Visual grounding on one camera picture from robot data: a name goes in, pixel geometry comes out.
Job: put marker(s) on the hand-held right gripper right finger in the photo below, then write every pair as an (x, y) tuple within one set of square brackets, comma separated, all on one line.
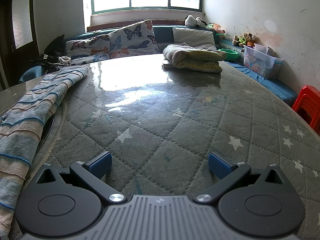
[(218, 166)]

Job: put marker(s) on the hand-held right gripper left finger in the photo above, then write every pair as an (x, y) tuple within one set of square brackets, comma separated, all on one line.
[(101, 166)]

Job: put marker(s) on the blue striped towel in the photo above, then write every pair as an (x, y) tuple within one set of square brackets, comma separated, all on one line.
[(27, 110)]

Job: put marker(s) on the blue sofa bench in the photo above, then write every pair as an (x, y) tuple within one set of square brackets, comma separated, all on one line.
[(275, 87)]

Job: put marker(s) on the red plastic stool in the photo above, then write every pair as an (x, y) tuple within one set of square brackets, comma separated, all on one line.
[(307, 102)]

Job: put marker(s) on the clear plastic storage box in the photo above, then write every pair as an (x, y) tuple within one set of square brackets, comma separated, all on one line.
[(260, 63)]

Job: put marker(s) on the green plastic bowl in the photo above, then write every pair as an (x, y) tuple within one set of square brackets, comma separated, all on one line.
[(228, 54)]

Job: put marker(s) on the flat white box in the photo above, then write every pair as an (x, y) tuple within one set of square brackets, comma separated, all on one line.
[(166, 65)]

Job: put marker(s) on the long butterfly print pillow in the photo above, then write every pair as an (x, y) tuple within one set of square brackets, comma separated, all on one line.
[(85, 47)]

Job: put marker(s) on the small clear plastic box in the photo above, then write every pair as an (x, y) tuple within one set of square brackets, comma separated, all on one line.
[(260, 48)]

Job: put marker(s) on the black clothing pile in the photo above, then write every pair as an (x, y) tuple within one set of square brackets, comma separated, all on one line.
[(56, 46)]

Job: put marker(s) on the brown plush toys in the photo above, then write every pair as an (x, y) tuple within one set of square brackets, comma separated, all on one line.
[(241, 40)]

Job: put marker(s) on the tall butterfly print pillow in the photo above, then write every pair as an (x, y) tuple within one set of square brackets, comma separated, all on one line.
[(132, 40)]

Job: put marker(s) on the plain white pillow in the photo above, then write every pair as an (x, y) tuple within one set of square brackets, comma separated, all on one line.
[(192, 36)]

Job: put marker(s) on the pink green plush toys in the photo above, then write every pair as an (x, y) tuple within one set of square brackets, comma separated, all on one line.
[(216, 27)]

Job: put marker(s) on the black white plush toy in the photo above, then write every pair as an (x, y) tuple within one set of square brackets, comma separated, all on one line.
[(192, 20)]

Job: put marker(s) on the dark wooden door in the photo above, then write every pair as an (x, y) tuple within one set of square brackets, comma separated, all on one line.
[(6, 42)]

